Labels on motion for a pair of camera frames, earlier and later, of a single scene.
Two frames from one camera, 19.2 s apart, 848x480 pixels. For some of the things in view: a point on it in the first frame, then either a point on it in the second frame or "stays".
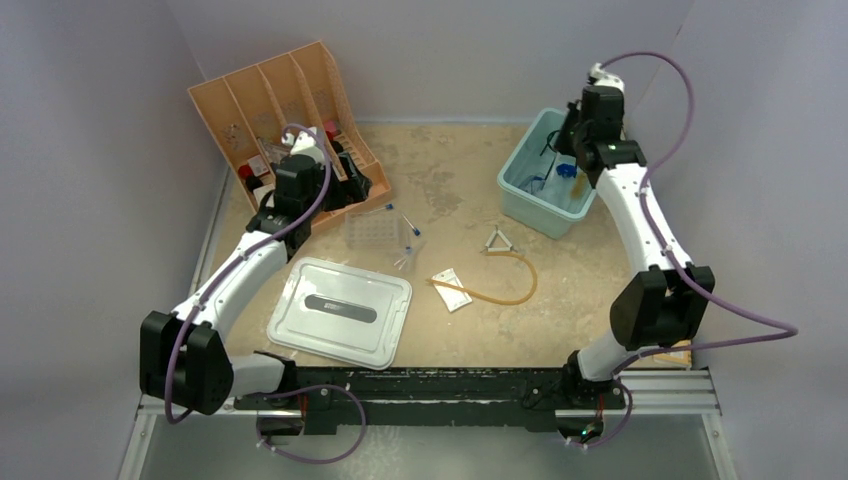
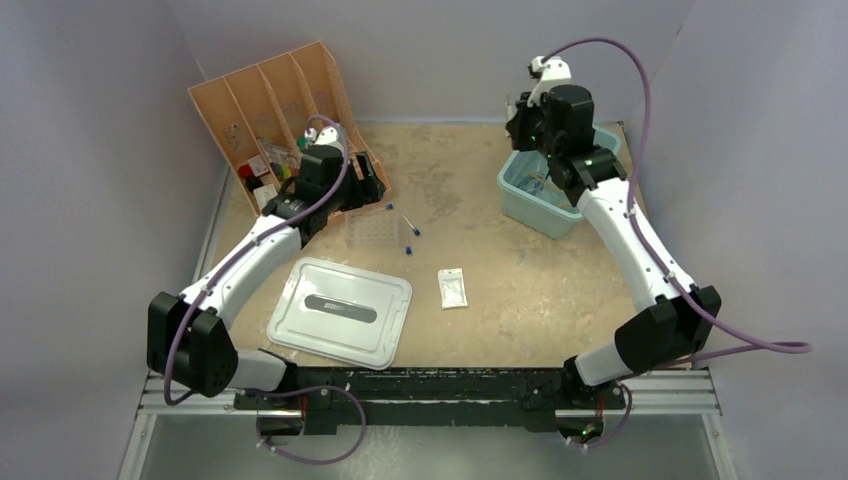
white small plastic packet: (453, 299) stays
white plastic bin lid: (341, 313) stays
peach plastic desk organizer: (247, 112) stays
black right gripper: (562, 144) → (526, 113)
